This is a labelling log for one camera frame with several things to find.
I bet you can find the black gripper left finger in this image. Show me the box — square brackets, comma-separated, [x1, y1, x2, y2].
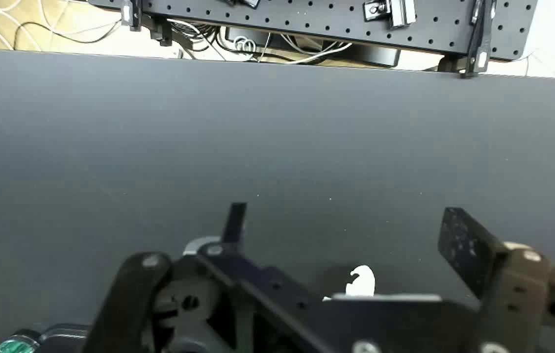
[219, 200, 249, 251]

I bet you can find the white cable bundle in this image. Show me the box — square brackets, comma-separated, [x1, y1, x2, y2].
[168, 18, 356, 67]

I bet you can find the black perforated breadboard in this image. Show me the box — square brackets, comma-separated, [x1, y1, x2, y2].
[86, 0, 541, 65]

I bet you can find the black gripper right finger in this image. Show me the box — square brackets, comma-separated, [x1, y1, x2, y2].
[435, 206, 511, 310]

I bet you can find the black post clamp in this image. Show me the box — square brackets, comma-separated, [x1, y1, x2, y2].
[117, 0, 174, 47]
[437, 0, 498, 80]

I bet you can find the small black grey block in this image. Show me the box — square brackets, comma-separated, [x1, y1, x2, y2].
[362, 0, 419, 29]

